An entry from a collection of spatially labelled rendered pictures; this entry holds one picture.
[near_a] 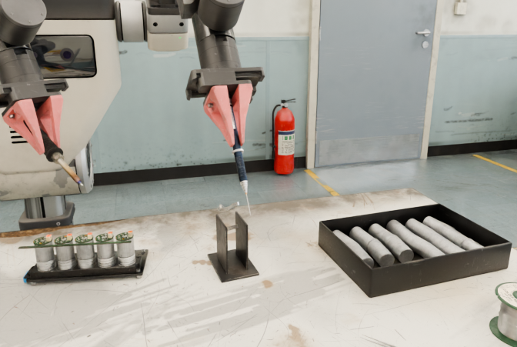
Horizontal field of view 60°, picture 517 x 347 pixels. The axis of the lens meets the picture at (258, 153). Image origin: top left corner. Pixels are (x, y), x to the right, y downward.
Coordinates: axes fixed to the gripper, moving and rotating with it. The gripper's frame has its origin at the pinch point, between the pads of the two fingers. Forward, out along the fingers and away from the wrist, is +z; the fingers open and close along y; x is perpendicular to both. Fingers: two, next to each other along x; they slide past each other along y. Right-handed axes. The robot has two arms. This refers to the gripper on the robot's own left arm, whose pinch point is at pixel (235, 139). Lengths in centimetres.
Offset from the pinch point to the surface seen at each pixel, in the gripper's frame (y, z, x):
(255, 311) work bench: -0.7, 22.0, 4.7
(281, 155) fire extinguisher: 107, -74, 235
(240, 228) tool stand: 1.3, 10.2, 10.9
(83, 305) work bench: -21.4, 16.7, 11.8
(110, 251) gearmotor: -17.3, 9.9, 13.7
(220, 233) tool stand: -1.8, 10.4, 11.1
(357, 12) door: 169, -158, 182
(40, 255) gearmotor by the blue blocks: -26.5, 8.7, 15.1
